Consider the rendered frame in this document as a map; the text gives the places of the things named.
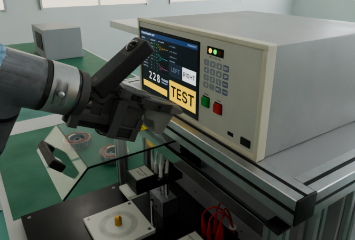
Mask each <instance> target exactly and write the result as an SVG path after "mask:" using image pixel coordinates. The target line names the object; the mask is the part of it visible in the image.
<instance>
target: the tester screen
mask: <svg viewBox="0 0 355 240"><path fill-rule="evenodd" d="M141 39H144V40H147V41H148V42H149V43H150V44H151V46H152V47H153V49H154V52H153V53H152V54H151V55H150V56H149V57H148V58H147V59H146V60H145V61H144V62H143V63H142V70H143V87H144V88H146V89H148V90H150V91H151V92H153V93H155V94H157V95H159V96H160V97H162V98H164V99H166V100H169V101H171V100H170V83H169V80H171V81H173V82H175V83H177V84H180V85H182V86H184V87H187V88H189V89H191V90H193V91H195V92H196V104H195V113H193V112H191V111H189V110H187V109H185V108H184V107H182V106H180V105H179V106H180V108H181V109H183V110H185V111H187V112H188V113H190V114H192V115H194V116H196V108H197V63H198V46H197V45H195V44H191V43H187V42H183V41H180V40H176V39H173V38H168V37H166V36H162V35H158V34H155V33H151V32H147V31H143V30H141ZM170 63H173V64H176V65H178V66H181V67H183V68H186V69H189V70H191V71H194V72H196V86H194V85H192V84H189V83H187V82H185V81H183V80H180V79H178V78H175V77H173V76H171V75H170ZM148 70H150V71H152V72H155V73H157V74H159V75H161V84H158V83H156V82H154V81H152V80H150V79H149V73H148ZM144 79H146V80H148V81H150V82H152V83H154V84H156V85H157V86H159V87H161V88H163V89H165V90H167V96H165V95H163V94H161V93H159V92H158V91H156V90H154V89H152V88H150V87H148V86H147V85H145V84H144ZM172 102H173V101H172Z"/></svg>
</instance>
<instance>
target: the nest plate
mask: <svg viewBox="0 0 355 240"><path fill-rule="evenodd" d="M117 215H119V216H120V217H121V218H122V225H121V226H115V217H116V216H117ZM83 222H84V224H85V226H86V227H87V229H88V231H89V233H90V235H91V236H92V238H93V240H141V239H143V238H146V237H148V236H150V235H152V234H155V228H154V227H152V225H151V224H150V222H149V221H148V220H147V219H146V218H145V216H144V215H143V214H142V213H141V211H140V210H139V209H138V208H137V207H136V206H135V204H134V203H133V202H132V201H131V200H130V201H128V202H125V203H123V204H120V205H118V206H115V207H112V208H109V209H107V210H104V211H102V212H99V213H97V214H94V215H92V216H89V217H86V218H84V219H83Z"/></svg>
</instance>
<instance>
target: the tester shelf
mask: <svg viewBox="0 0 355 240"><path fill-rule="evenodd" d="M121 83H124V84H127V85H129V86H132V87H134V88H136V89H138V90H141V85H140V78H136V79H131V80H124V81H122V82H121ZM163 132H164V133H165V134H167V135H168V136H169V137H171V138H172V139H174V140H175V141H177V142H178V143H179V144H181V145H182V146H183V147H185V148H186V149H188V150H189V151H190V152H192V153H193V154H194V155H196V156H197V157H199V158H200V159H201V160H203V161H204V162H205V163H207V164H208V165H210V166H211V167H213V168H214V169H215V170H217V171H218V172H220V173H221V174H222V175H224V176H225V177H226V178H228V179H229V180H231V181H232V182H233V183H235V184H236V185H237V186H239V187H240V188H242V189H243V190H244V191H246V192H247V193H249V194H250V195H251V196H253V197H254V198H256V199H257V200H258V201H260V202H261V203H262V204H264V205H265V206H267V207H268V208H269V209H271V210H272V211H274V212H275V213H277V214H278V215H279V216H281V217H282V218H284V219H285V220H286V221H288V222H289V223H290V224H292V225H293V227H295V226H297V225H298V224H300V223H302V222H303V221H305V220H307V219H309V218H310V217H312V216H313V215H315V214H316V213H318V212H319V211H321V210H323V209H324V208H326V207H327V206H329V205H331V204H333V203H334V202H336V201H338V200H339V199H341V198H343V197H344V196H346V195H348V194H349V193H351V192H353V191H354V190H355V121H353V122H351V123H348V124H346V125H343V126H341V127H338V128H336V129H334V130H331V131H329V132H326V133H324V134H321V135H319V136H316V137H314V138H312V139H309V140H307V141H304V142H302V143H299V144H297V145H294V146H292V147H289V148H287V149H284V150H282V151H279V152H277V153H275V154H272V155H270V156H267V157H265V158H264V159H263V160H260V161H258V162H254V161H253V160H251V159H249V158H247V157H246V156H244V155H242V154H241V153H239V152H237V151H236V150H234V149H232V148H231V147H229V146H227V145H226V144H224V143H222V142H221V141H219V140H218V139H216V138H214V137H213V136H211V135H209V134H208V133H206V132H204V131H203V130H201V129H199V128H198V127H196V126H194V125H193V124H191V123H189V122H188V121H186V120H184V119H183V118H181V117H179V116H177V115H174V116H173V117H172V119H171V120H170V122H169V123H168V125H167V127H166V128H165V130H164V131H163Z"/></svg>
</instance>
